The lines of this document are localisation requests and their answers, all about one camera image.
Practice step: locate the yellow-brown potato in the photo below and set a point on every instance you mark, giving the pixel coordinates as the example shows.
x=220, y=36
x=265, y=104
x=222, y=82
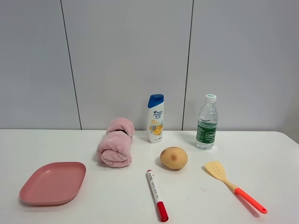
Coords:
x=174, y=158

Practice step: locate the white and blue shampoo bottle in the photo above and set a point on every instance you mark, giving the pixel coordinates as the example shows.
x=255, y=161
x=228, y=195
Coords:
x=155, y=118

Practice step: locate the rolled pink towel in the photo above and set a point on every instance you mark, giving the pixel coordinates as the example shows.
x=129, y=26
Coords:
x=114, y=149

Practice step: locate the clear water bottle green label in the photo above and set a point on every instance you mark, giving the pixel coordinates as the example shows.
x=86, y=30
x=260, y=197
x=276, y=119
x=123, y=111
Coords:
x=207, y=124

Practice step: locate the red and white marker pen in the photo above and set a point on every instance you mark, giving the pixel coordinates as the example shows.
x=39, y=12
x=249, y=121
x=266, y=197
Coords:
x=157, y=197

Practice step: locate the pink plastic plate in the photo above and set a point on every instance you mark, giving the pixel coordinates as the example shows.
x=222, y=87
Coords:
x=53, y=184

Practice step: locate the wooden spatula red handle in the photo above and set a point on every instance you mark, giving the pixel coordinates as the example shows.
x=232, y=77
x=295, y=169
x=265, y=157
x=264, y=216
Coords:
x=216, y=169

